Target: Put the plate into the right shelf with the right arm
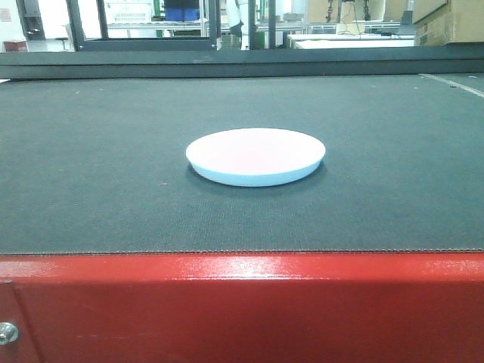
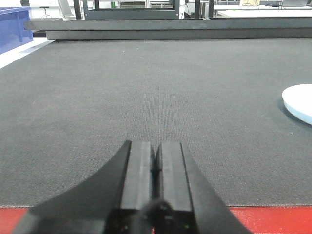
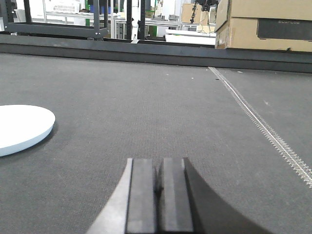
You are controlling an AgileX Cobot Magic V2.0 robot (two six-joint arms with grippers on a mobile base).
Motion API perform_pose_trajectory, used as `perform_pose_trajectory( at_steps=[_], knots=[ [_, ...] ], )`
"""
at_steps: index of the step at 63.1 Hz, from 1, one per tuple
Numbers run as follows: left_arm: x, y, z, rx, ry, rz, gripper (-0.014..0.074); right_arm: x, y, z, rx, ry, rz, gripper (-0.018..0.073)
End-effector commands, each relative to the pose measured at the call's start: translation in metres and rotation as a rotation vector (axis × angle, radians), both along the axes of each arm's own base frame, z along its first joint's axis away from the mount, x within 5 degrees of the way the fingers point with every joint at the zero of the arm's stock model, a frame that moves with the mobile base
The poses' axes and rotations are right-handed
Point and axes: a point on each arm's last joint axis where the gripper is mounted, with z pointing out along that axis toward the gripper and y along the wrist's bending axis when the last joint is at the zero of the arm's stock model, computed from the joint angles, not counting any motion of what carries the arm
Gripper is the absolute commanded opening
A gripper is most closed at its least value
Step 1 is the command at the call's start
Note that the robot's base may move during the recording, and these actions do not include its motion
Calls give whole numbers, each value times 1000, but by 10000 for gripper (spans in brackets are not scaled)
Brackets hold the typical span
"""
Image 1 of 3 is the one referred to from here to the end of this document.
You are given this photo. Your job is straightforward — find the silver bolt on frame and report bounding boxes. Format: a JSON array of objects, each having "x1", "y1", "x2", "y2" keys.
[{"x1": 0, "y1": 321, "x2": 19, "y2": 346}]

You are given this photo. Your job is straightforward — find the red metal table frame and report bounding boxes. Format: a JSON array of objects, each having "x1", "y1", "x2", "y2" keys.
[{"x1": 1, "y1": 253, "x2": 483, "y2": 362}]

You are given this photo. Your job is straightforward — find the blue storage bins on rack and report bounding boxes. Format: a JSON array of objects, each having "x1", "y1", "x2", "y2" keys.
[{"x1": 164, "y1": 0, "x2": 200, "y2": 22}]

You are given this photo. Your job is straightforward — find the dark grey table mat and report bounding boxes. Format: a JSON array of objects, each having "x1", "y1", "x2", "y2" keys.
[{"x1": 1, "y1": 74, "x2": 483, "y2": 255}]

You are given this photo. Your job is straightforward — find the dark red small box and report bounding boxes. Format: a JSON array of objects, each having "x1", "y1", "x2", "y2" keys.
[{"x1": 3, "y1": 40, "x2": 29, "y2": 52}]

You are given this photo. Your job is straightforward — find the black metal frame cart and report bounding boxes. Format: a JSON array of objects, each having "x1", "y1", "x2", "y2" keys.
[{"x1": 67, "y1": 1, "x2": 221, "y2": 52}]

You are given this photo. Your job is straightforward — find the cardboard boxes stack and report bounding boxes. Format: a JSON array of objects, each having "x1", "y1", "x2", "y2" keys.
[{"x1": 412, "y1": 0, "x2": 483, "y2": 46}]

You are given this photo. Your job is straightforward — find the light blue round tray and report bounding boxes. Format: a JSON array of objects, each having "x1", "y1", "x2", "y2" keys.
[{"x1": 185, "y1": 128, "x2": 326, "y2": 188}]

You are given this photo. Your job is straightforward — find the white background table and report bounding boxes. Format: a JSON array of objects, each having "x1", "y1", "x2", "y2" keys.
[{"x1": 287, "y1": 34, "x2": 414, "y2": 50}]

